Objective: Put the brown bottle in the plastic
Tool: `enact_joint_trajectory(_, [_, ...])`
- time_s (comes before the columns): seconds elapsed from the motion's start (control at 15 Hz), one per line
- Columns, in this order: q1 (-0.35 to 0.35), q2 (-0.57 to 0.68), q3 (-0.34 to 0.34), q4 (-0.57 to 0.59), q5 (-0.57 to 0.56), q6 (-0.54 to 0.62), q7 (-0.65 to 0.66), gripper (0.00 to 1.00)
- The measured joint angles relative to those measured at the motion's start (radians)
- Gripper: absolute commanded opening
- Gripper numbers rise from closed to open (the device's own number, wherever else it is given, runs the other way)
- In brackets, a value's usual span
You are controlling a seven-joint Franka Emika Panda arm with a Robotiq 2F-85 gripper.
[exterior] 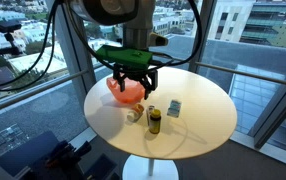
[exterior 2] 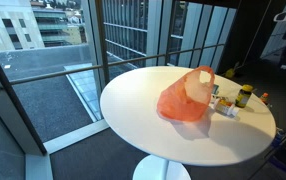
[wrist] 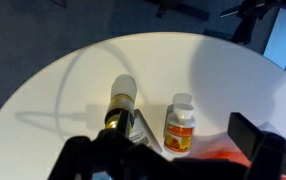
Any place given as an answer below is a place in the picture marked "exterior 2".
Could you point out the blue white floss box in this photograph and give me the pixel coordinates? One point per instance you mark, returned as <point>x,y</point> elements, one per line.
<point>215,89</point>

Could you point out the white building outside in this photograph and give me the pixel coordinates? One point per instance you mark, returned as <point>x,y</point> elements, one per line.
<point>3,26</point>

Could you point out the white round table base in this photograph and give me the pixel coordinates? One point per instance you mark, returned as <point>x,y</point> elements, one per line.
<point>149,170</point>

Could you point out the grey metal window handrail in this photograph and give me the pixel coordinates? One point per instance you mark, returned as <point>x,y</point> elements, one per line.
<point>66,71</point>

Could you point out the white bottle orange label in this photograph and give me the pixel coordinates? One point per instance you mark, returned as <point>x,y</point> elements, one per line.
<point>225,107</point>

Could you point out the yellow floor object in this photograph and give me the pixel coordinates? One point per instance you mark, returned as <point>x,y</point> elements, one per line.
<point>230,72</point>

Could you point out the white wall device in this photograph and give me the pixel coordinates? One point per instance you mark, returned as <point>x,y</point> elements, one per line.
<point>283,15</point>

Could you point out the green glass building outside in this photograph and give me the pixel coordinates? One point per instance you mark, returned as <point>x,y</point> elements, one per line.
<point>54,28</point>

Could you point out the orange plastic bag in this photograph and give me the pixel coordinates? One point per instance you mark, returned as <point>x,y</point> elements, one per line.
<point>183,103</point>

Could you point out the small orange capped bottle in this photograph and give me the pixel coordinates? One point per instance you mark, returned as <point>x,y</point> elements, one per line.
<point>264,98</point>

